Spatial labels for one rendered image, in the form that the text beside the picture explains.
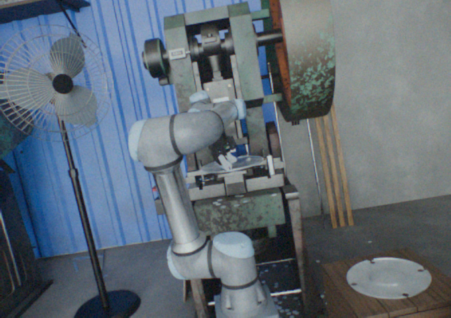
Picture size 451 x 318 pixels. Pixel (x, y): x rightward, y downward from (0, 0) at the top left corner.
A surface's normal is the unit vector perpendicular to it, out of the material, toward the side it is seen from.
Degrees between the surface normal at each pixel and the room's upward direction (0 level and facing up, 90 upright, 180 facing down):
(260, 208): 90
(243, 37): 90
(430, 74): 90
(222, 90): 90
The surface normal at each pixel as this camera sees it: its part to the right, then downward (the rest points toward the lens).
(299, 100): 0.11, 0.82
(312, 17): -0.04, 0.14
